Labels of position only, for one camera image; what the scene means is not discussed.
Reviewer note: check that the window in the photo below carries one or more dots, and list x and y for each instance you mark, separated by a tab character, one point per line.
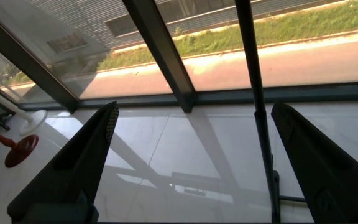
163	56

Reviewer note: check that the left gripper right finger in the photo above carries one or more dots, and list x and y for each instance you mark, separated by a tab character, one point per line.
337	186

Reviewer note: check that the black clothes rack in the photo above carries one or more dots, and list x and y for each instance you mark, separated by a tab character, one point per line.
250	46

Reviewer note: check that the white round-base stand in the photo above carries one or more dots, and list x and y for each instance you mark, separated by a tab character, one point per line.
34	121

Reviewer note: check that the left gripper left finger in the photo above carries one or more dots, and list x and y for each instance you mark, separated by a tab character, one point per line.
57	186

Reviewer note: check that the red round-base stand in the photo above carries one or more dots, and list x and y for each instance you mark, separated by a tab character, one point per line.
22	152

